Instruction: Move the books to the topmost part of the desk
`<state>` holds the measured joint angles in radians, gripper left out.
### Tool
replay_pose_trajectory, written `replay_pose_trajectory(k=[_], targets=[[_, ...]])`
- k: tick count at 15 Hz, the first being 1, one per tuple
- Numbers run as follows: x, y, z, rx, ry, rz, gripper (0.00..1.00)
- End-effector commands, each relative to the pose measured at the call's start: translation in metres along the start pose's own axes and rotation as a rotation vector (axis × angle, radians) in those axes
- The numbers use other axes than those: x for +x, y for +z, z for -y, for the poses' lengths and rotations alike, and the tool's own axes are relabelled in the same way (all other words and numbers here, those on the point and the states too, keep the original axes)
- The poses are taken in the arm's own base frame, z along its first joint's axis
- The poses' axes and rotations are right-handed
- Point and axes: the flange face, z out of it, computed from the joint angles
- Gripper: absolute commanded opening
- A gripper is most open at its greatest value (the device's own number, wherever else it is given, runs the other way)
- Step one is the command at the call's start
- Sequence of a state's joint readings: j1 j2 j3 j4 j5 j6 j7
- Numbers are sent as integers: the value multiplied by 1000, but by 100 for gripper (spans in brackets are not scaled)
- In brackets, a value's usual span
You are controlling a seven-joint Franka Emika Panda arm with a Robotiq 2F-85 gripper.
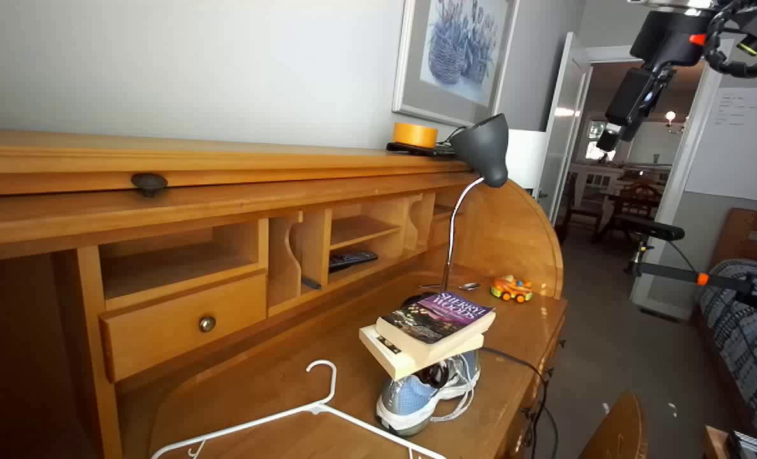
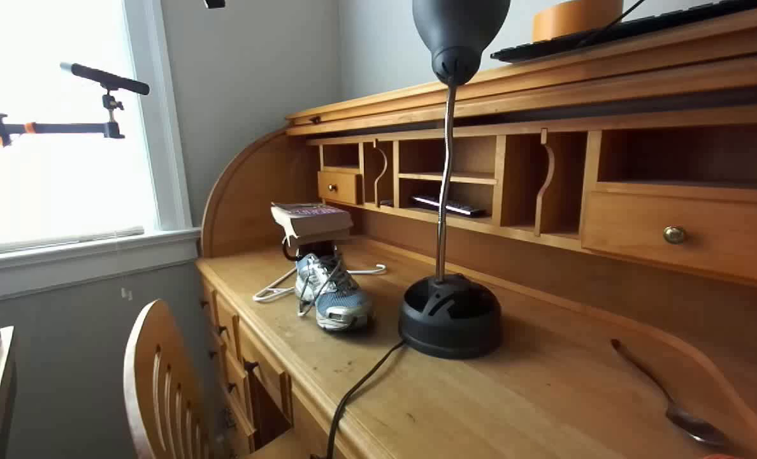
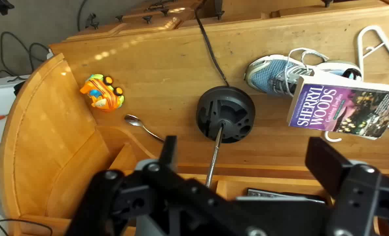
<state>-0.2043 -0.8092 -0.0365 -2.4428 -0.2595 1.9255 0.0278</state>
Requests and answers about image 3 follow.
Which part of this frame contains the silver metal spoon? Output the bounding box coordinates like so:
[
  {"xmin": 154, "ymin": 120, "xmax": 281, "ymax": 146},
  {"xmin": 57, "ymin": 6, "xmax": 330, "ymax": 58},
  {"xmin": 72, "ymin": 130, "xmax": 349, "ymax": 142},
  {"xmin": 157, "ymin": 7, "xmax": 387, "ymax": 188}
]
[{"xmin": 123, "ymin": 115, "xmax": 165, "ymax": 144}]

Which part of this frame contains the black lamp power cable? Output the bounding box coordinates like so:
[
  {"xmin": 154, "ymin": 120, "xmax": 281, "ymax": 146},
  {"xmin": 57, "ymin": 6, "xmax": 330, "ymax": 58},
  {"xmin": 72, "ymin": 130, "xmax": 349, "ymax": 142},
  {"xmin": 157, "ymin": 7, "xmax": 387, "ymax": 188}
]
[{"xmin": 193, "ymin": 0, "xmax": 231, "ymax": 88}]

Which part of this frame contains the purple Sheryl Woods paperback book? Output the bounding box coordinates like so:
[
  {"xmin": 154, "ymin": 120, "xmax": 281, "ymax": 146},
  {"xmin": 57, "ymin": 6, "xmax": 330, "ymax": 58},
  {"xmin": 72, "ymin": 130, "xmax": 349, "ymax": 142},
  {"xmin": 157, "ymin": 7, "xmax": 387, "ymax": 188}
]
[{"xmin": 286, "ymin": 75, "xmax": 389, "ymax": 142}]

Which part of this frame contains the black floor cable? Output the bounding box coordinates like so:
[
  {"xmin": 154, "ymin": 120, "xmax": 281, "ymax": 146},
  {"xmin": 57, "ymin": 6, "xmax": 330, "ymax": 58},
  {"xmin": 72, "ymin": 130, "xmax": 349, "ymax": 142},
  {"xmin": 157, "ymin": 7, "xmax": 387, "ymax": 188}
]
[{"xmin": 0, "ymin": 31, "xmax": 53, "ymax": 82}]

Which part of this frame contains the wooden chair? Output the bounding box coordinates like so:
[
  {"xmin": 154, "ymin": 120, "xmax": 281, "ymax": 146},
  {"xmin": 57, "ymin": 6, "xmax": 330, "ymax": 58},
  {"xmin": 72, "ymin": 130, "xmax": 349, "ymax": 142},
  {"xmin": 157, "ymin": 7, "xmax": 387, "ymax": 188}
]
[{"xmin": 67, "ymin": 0, "xmax": 231, "ymax": 43}]

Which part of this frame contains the blue grey sneaker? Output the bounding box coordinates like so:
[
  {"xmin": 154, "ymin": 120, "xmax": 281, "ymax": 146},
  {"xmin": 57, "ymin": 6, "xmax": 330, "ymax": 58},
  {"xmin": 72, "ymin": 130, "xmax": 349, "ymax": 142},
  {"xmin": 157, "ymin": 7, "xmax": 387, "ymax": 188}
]
[{"xmin": 245, "ymin": 48, "xmax": 363, "ymax": 98}]

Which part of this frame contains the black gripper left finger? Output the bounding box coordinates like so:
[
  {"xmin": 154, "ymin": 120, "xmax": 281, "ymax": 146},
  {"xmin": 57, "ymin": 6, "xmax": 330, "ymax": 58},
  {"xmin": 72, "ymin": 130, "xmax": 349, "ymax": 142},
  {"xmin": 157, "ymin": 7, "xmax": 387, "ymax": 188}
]
[{"xmin": 67, "ymin": 136, "xmax": 248, "ymax": 236}]

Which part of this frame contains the white plastic clothes hanger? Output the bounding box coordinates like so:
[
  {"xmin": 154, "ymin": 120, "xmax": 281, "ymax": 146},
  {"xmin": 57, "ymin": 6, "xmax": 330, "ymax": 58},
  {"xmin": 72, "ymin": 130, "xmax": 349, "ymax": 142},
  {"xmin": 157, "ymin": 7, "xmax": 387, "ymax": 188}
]
[{"xmin": 324, "ymin": 24, "xmax": 389, "ymax": 145}]

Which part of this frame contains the orange yellow toy figure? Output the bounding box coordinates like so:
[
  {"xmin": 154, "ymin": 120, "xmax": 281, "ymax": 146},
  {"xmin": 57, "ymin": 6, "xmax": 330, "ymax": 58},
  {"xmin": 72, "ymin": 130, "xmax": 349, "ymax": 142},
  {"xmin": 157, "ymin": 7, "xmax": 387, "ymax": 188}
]
[{"xmin": 79, "ymin": 73, "xmax": 127, "ymax": 113}]

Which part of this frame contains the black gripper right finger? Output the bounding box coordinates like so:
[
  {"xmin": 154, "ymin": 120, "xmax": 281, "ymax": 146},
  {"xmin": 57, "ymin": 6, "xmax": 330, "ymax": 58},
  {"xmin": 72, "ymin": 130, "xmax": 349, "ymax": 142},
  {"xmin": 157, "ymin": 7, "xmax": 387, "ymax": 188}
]
[{"xmin": 304, "ymin": 137, "xmax": 389, "ymax": 236}]

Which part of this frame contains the black gooseneck desk lamp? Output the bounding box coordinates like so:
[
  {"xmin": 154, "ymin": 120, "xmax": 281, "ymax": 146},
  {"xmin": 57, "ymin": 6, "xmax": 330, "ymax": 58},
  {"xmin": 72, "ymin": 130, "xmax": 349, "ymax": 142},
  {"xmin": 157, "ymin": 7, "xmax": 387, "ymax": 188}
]
[{"xmin": 195, "ymin": 86, "xmax": 257, "ymax": 189}]

